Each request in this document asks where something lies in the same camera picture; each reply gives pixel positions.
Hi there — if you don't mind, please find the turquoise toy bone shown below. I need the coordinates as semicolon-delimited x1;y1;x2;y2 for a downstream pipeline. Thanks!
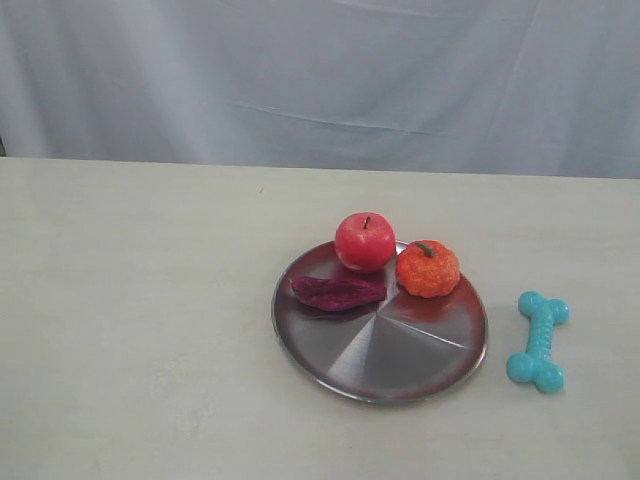
506;291;570;394

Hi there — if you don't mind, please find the red apple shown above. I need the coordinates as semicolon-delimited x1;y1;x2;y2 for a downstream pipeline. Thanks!
334;212;396;274

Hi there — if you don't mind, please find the purple sweet potato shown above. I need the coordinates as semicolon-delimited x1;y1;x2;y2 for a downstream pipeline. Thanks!
291;276;387;312

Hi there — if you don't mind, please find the small orange pumpkin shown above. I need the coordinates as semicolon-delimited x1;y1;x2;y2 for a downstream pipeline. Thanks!
395;240;461;298

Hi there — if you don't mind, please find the round steel plate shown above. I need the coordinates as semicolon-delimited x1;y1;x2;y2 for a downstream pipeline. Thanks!
271;242;489;405

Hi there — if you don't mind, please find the white backdrop cloth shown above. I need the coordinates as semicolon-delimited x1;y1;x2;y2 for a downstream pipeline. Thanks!
1;1;639;178

